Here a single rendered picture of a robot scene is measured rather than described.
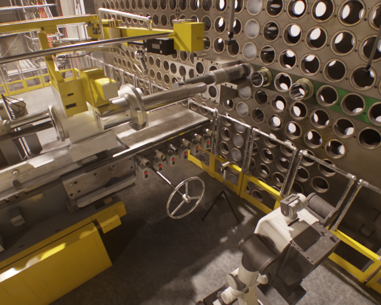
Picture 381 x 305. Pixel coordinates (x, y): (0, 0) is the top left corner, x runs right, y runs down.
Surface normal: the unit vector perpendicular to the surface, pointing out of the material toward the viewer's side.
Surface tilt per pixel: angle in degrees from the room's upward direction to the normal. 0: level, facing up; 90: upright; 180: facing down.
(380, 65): 90
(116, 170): 90
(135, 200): 0
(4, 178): 90
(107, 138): 90
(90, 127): 68
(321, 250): 0
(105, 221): 0
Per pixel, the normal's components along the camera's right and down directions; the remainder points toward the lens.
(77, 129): 0.60, 0.10
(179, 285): 0.00, -0.82
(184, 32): -0.65, 0.43
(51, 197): 0.64, 0.43
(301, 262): -0.85, 0.30
